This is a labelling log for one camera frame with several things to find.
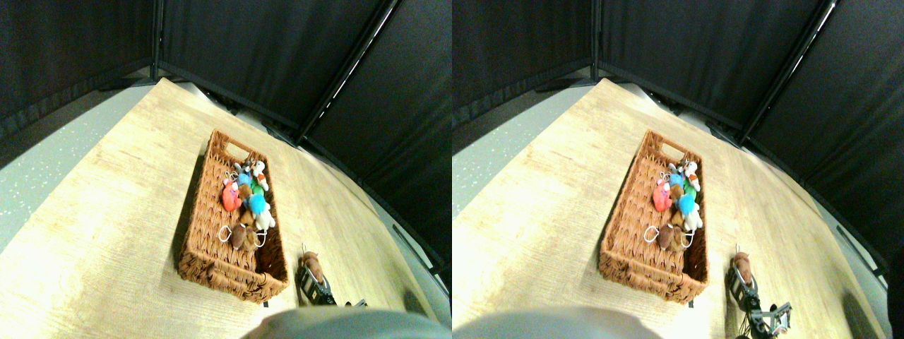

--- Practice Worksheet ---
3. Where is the brown wicker basket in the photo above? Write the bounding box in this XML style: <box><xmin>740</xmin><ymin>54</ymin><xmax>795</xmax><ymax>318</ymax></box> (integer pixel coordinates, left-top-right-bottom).
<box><xmin>599</xmin><ymin>129</ymin><xmax>710</xmax><ymax>305</ymax></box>
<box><xmin>177</xmin><ymin>129</ymin><xmax>290</xmax><ymax>305</ymax></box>

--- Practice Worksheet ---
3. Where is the black curtain stand foot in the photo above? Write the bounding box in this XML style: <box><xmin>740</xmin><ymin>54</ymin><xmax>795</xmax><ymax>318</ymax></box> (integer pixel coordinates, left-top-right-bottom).
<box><xmin>392</xmin><ymin>225</ymin><xmax>443</xmax><ymax>273</ymax></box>
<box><xmin>261</xmin><ymin>121</ymin><xmax>298</xmax><ymax>147</ymax></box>
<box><xmin>835</xmin><ymin>225</ymin><xmax>888</xmax><ymax>274</ymax></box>
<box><xmin>644</xmin><ymin>92</ymin><xmax>682</xmax><ymax>118</ymax></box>
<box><xmin>706</xmin><ymin>124</ymin><xmax>743</xmax><ymax>148</ymax></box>
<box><xmin>201</xmin><ymin>88</ymin><xmax>239</xmax><ymax>116</ymax></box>

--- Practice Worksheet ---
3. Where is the black curtain stand pole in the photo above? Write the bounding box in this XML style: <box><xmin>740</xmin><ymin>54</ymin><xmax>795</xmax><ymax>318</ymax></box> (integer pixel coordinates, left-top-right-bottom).
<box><xmin>150</xmin><ymin>0</ymin><xmax>165</xmax><ymax>81</ymax></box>
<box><xmin>739</xmin><ymin>0</ymin><xmax>840</xmax><ymax>146</ymax></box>
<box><xmin>590</xmin><ymin>0</ymin><xmax>603</xmax><ymax>81</ymax></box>
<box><xmin>295</xmin><ymin>0</ymin><xmax>402</xmax><ymax>148</ymax></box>

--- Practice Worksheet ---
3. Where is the red plush toy mouse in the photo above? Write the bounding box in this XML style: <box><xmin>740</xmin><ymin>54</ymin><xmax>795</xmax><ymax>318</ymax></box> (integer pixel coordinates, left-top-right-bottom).
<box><xmin>653</xmin><ymin>180</ymin><xmax>674</xmax><ymax>213</ymax></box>
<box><xmin>222</xmin><ymin>180</ymin><xmax>243</xmax><ymax>213</ymax></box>

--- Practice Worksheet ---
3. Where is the black bracket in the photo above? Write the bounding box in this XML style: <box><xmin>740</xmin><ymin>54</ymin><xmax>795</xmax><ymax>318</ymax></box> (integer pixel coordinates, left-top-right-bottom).
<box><xmin>766</xmin><ymin>302</ymin><xmax>794</xmax><ymax>335</ymax></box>

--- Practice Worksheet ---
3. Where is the blue and white plush toy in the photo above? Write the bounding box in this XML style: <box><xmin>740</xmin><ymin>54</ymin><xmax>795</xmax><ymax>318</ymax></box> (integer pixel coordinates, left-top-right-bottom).
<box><xmin>246</xmin><ymin>194</ymin><xmax>278</xmax><ymax>233</ymax></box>
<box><xmin>679</xmin><ymin>195</ymin><xmax>705</xmax><ymax>233</ymax></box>

